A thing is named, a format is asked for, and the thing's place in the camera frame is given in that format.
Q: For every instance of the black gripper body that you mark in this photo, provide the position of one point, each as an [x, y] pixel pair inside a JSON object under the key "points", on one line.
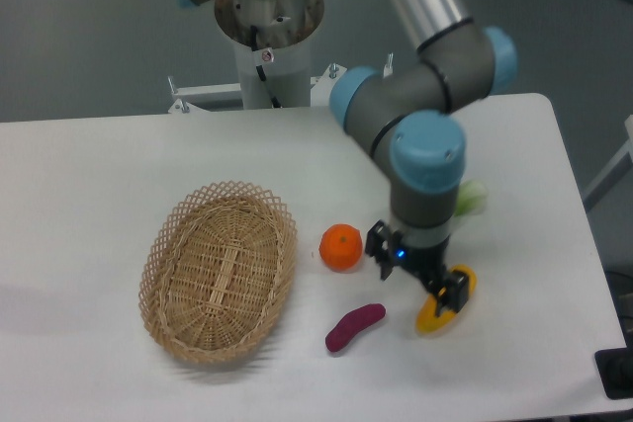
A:
{"points": [[427, 264]]}

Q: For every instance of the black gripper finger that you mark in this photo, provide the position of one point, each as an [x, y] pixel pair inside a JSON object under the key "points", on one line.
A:
{"points": [[383, 245], [447, 290]]}

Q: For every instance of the purple sweet potato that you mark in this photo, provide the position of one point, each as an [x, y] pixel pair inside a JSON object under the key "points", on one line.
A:
{"points": [[352, 324]]}

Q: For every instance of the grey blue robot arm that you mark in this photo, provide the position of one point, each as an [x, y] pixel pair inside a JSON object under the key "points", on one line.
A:
{"points": [[402, 121]]}

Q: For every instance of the orange toy pumpkin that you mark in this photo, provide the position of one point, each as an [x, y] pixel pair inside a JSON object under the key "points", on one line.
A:
{"points": [[341, 247]]}

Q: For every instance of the green bok choy toy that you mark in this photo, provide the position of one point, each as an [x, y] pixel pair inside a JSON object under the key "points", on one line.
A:
{"points": [[472, 198]]}

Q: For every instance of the woven wicker basket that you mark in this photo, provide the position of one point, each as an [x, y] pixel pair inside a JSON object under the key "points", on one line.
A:
{"points": [[219, 272]]}

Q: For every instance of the black device at right edge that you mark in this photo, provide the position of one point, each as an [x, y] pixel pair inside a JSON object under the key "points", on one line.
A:
{"points": [[615, 371]]}

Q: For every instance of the white frame leg right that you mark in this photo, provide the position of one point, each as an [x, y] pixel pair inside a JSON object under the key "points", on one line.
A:
{"points": [[611, 173]]}

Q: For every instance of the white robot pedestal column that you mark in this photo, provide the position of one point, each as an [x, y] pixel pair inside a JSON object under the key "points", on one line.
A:
{"points": [[271, 41]]}

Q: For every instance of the white metal frame bracket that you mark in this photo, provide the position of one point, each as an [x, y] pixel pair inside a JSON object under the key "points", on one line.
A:
{"points": [[227, 97]]}

